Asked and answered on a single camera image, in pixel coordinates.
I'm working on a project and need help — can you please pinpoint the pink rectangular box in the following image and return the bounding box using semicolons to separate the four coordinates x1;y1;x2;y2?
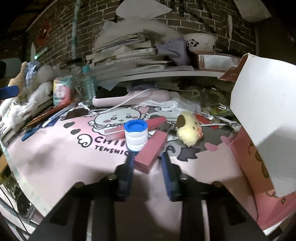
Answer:
134;131;168;174

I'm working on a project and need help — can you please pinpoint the white plush toy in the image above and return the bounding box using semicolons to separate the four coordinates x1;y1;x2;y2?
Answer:
1;61;62;128

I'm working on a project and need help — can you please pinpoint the blue cap white jar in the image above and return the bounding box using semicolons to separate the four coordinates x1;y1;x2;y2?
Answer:
124;120;148;152

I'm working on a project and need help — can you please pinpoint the yellow plush dog toy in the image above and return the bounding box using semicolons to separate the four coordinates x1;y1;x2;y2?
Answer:
175;111;203;147

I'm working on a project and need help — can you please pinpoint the blue flat card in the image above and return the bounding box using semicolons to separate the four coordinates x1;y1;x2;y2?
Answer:
21;126;40;142

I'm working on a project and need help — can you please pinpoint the white pen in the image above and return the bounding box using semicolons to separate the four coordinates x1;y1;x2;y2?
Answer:
42;101;78;128

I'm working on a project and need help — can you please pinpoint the colourful tissue pack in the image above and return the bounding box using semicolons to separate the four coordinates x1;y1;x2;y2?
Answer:
53;75;74;106

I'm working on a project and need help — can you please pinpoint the pink hair brush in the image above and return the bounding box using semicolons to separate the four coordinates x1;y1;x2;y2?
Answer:
92;89;171;108

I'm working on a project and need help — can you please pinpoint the pink printed desk mat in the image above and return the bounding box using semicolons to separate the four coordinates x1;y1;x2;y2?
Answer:
4;105;262;241

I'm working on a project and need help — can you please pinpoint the green tall water bottle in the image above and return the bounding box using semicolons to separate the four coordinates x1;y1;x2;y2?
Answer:
80;65;96;105

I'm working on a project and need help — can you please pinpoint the white storage box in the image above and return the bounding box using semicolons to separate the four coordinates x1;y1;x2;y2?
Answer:
222;54;295;230

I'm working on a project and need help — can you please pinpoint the stack of books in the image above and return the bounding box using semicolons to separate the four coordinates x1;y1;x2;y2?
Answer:
85;29;226;86

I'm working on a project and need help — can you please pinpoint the purple cloth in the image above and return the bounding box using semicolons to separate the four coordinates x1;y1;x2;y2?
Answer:
154;37;190;66

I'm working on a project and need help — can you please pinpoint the white panda bowl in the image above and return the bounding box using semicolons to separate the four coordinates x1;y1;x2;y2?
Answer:
183;33;216;53

